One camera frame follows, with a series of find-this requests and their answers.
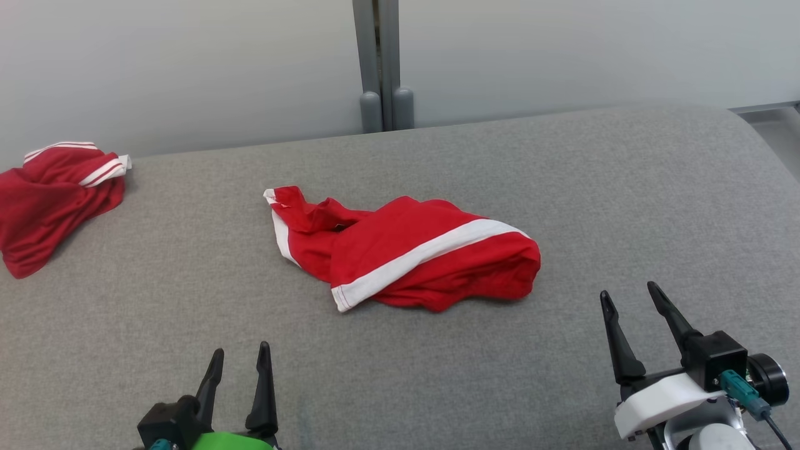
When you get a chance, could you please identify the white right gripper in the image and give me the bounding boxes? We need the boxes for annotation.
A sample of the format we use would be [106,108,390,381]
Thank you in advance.
[600,281,729,441]

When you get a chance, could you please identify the red shorts with white stripe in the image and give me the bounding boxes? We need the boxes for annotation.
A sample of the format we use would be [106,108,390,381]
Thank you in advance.
[262,186,542,313]

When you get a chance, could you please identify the grey wall pillar frame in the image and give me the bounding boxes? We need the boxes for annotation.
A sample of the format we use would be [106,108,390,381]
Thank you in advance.
[352,0,415,134]

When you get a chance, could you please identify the grey wall base rail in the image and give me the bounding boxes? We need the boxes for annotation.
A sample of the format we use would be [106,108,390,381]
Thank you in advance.
[728,100,800,116]

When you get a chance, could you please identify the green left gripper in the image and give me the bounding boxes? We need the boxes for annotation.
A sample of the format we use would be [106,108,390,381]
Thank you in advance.
[191,341,282,450]

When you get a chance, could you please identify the red basketball jersey white sleeves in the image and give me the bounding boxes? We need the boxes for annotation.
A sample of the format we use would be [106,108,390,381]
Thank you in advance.
[0,141,133,279]

